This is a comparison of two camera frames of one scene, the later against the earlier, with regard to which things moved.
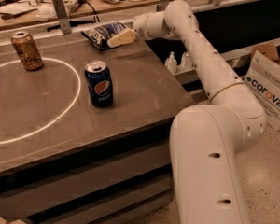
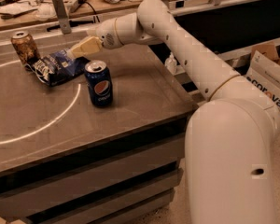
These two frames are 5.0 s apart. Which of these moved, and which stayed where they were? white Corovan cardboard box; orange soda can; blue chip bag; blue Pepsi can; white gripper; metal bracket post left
Moved: blue chip bag; white gripper
Stayed: blue Pepsi can; orange soda can; white Corovan cardboard box; metal bracket post left
